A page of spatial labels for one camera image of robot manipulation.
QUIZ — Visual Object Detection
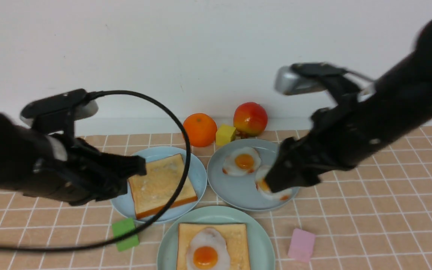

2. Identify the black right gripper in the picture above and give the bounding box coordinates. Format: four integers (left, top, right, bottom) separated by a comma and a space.
265, 106, 362, 193

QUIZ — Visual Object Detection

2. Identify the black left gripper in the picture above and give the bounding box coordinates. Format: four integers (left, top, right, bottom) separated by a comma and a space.
32, 134, 147, 206

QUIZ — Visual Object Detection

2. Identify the fried egg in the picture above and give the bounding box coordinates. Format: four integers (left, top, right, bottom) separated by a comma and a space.
186, 227, 230, 270
222, 147, 262, 177
254, 165, 293, 201

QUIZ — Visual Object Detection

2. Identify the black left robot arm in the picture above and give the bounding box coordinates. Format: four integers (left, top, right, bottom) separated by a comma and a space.
0, 113, 146, 206

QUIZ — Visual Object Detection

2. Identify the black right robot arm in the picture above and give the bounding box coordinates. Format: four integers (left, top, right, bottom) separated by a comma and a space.
265, 20, 432, 193

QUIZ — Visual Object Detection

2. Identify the light blue plate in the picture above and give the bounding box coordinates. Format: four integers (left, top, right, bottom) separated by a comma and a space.
110, 146, 207, 224

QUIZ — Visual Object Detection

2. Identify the green cube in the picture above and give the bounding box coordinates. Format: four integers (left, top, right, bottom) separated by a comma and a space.
111, 218, 140, 252

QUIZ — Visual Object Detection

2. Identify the red yellow apple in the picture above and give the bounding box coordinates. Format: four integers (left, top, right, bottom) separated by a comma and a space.
233, 102, 269, 138

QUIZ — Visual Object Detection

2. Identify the checkered orange tablecloth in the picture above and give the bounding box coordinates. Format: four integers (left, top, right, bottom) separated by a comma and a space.
0, 126, 432, 270

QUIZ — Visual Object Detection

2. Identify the orange fruit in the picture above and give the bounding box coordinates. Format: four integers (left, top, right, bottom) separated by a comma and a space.
183, 113, 218, 148

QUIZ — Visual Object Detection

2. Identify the grey-blue plate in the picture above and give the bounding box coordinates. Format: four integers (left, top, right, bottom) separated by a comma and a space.
207, 139, 299, 212

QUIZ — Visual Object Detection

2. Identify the pink cube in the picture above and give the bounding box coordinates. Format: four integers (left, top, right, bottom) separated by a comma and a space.
287, 228, 316, 263

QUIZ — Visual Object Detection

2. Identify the yellow cube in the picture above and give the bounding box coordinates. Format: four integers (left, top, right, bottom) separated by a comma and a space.
215, 124, 237, 146

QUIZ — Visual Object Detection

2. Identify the mint green plate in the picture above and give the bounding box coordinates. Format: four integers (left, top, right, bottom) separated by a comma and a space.
156, 205, 276, 270

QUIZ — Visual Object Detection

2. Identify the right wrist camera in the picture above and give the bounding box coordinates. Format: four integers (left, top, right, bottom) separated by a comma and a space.
274, 62, 374, 104

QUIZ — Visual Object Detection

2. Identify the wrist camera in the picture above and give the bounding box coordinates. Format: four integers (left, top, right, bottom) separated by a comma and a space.
19, 88, 98, 137
274, 62, 374, 104

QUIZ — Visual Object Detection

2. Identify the black cable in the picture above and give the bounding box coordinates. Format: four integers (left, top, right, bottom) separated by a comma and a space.
0, 90, 191, 252

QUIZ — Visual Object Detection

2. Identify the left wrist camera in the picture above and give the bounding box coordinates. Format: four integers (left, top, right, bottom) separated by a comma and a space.
19, 88, 98, 137

